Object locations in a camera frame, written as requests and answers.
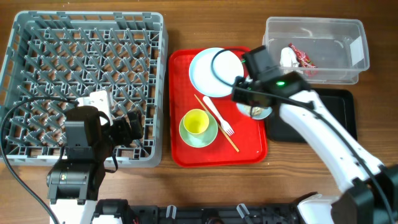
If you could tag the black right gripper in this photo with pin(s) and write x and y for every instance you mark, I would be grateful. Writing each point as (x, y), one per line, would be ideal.
(237, 84)

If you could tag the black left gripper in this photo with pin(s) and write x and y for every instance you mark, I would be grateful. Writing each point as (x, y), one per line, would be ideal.
(125, 136)

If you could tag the small light blue bowl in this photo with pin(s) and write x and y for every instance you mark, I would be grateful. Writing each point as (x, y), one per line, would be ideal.
(267, 111)

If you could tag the red snack wrapper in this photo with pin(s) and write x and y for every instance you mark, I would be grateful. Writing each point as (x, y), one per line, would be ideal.
(302, 57)

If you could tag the yellow plastic cup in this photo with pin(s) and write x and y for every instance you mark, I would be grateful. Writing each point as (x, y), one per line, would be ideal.
(196, 121)

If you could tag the green saucer bowl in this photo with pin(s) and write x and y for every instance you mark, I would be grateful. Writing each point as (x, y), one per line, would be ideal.
(204, 139)

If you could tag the rice food scraps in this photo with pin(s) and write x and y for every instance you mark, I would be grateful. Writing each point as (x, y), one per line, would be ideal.
(252, 110)

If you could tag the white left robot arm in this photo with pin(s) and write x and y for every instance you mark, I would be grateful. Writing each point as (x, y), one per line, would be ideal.
(74, 181)

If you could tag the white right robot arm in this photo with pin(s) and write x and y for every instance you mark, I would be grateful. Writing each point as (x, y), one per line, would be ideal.
(368, 188)

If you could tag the black waste tray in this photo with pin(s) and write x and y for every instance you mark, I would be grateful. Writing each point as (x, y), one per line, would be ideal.
(340, 103)

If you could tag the grey dishwasher rack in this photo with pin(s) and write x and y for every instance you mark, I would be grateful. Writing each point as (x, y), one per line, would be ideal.
(54, 57)

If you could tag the white plastic fork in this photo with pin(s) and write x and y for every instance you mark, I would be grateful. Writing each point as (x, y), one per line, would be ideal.
(224, 124)

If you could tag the large light blue plate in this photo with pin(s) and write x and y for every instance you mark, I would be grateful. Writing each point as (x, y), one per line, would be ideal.
(227, 66)

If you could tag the wooden chopstick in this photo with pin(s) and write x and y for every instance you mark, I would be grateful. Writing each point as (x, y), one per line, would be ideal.
(219, 126)

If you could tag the crumpled white napkin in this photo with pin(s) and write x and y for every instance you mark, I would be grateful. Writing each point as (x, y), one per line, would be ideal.
(288, 58)

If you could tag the clear plastic bin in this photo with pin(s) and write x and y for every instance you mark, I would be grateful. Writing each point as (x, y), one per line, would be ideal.
(338, 48)

